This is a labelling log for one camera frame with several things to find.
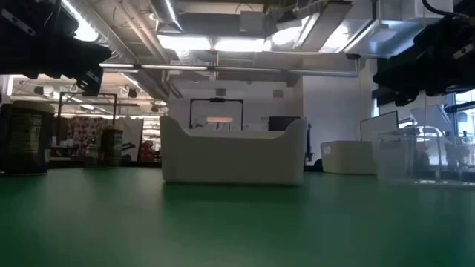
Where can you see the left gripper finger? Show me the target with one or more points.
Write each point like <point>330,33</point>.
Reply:
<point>94,55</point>
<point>91,83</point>

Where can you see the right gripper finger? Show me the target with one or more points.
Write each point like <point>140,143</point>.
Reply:
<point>405,99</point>
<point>393,79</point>

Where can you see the yellow lid spice jar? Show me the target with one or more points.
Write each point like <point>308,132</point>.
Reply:
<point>112,148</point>

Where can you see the cardboard spice canister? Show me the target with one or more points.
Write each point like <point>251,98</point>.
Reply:
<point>26,141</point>

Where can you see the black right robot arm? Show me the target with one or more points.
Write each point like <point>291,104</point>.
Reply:
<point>468,4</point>

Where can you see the whiteboard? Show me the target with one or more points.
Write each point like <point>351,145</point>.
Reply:
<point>378,126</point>

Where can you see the clear plastic bin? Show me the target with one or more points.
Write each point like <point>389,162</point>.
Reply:
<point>419,159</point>

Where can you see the ceiling light panel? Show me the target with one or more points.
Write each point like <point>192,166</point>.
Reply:
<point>183,42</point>
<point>239,44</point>

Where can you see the black monitor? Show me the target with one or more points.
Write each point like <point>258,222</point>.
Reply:
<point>284,123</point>

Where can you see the grey ceiling pipe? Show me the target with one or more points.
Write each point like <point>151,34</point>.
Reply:
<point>241,69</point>

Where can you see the wide white plastic bin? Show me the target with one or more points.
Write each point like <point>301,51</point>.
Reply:
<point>234,159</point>

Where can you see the patterned wall hanging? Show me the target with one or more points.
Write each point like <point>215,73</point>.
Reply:
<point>85,133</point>

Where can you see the silver ventilation duct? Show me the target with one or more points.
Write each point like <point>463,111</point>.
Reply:
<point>167,13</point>

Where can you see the black monitor stand frame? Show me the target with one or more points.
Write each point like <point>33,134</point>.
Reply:
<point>217,100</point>

